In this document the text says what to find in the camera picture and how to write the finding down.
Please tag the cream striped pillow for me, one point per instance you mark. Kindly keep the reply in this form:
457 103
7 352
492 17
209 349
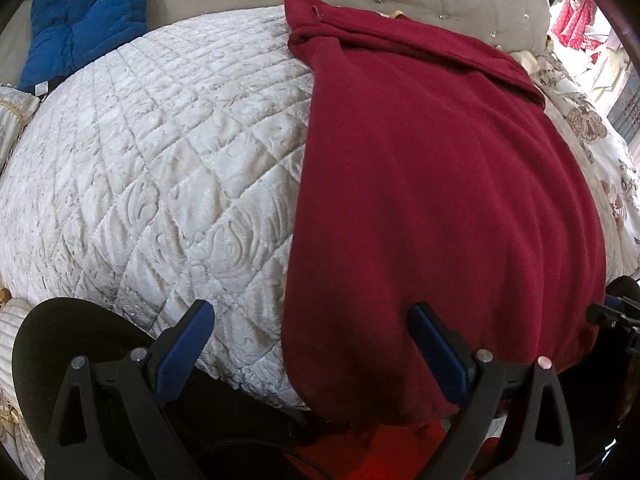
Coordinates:
15 320

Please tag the cream crumpled cloth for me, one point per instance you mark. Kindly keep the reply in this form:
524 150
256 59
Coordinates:
525 60

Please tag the dark red garment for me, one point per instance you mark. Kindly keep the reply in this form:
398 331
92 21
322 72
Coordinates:
425 185

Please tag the floral print bedding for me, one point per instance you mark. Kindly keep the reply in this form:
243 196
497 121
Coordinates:
590 125

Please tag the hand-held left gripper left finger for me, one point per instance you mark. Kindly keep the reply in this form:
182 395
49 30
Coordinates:
184 345

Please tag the red polka dot clothes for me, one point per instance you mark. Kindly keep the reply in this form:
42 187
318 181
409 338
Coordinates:
575 15

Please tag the orange red cloth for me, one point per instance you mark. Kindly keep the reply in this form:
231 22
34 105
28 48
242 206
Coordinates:
360 455

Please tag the white quilted bedspread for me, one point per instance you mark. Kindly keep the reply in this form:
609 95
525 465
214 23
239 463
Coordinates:
150 160

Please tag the floral pillow with gold trim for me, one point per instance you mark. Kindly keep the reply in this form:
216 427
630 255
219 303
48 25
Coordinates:
15 120

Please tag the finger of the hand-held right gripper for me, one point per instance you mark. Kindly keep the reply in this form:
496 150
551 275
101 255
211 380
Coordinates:
625 287
607 314

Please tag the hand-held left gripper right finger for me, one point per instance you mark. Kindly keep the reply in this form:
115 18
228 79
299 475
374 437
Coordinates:
444 355

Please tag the blue quilted cushion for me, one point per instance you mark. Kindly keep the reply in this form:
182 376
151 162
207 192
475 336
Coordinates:
85 15

